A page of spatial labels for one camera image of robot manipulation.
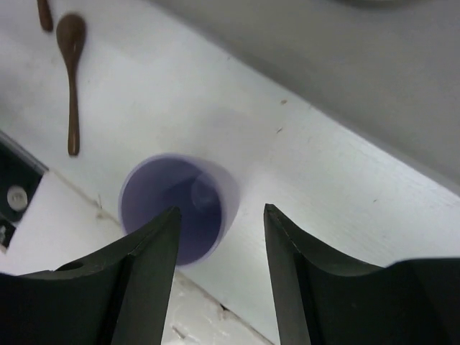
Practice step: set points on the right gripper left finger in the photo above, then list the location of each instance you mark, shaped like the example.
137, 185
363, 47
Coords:
116, 295

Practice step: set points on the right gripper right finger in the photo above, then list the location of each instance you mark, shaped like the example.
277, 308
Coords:
323, 296

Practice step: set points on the purple plastic cup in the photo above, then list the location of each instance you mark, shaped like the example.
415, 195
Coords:
206, 193

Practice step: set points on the grey cloth napkin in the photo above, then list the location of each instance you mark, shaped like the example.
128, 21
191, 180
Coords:
389, 74

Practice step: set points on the white plate with green rim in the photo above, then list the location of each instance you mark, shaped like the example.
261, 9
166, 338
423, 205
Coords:
377, 3

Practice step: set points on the brown wooden spoon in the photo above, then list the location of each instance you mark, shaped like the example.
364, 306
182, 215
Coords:
71, 38

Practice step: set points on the brown wooden fork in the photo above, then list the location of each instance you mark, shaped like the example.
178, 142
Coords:
45, 16

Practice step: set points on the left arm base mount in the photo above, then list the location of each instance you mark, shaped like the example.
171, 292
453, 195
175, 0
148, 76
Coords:
21, 174

